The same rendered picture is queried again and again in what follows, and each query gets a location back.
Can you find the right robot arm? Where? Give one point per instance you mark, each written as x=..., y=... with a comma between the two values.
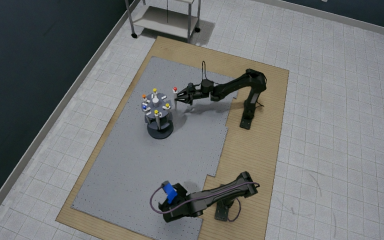
x=256, y=82

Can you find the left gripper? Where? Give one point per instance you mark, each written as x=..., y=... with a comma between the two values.
x=174, y=197

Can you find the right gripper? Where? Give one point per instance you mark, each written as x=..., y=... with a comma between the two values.
x=188, y=95

